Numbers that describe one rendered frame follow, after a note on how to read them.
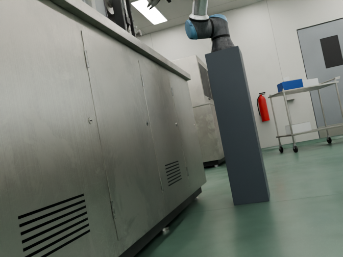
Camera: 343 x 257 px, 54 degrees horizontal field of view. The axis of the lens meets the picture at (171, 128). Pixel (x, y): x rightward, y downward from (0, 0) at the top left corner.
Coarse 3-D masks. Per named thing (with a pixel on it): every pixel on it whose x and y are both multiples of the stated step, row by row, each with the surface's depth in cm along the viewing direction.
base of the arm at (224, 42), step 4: (216, 36) 202; (220, 36) 201; (224, 36) 202; (228, 36) 203; (212, 40) 205; (216, 40) 202; (220, 40) 201; (224, 40) 201; (228, 40) 202; (212, 44) 205; (216, 44) 202; (220, 44) 200; (224, 44) 200; (228, 44) 202; (232, 44) 202; (212, 48) 205; (216, 48) 201; (220, 48) 200; (224, 48) 199
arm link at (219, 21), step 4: (212, 16) 203; (216, 16) 202; (220, 16) 202; (224, 16) 204; (212, 20) 201; (216, 20) 202; (220, 20) 202; (224, 20) 203; (212, 24) 200; (216, 24) 201; (220, 24) 202; (224, 24) 202; (212, 28) 200; (216, 28) 201; (220, 28) 202; (224, 28) 202; (228, 28) 205; (212, 32) 201; (216, 32) 202; (220, 32) 202; (224, 32) 202; (228, 32) 204; (212, 36) 204
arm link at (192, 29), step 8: (200, 0) 190; (192, 8) 196; (200, 8) 192; (192, 16) 196; (200, 16) 195; (208, 16) 199; (192, 24) 196; (200, 24) 196; (208, 24) 199; (192, 32) 197; (200, 32) 199; (208, 32) 200
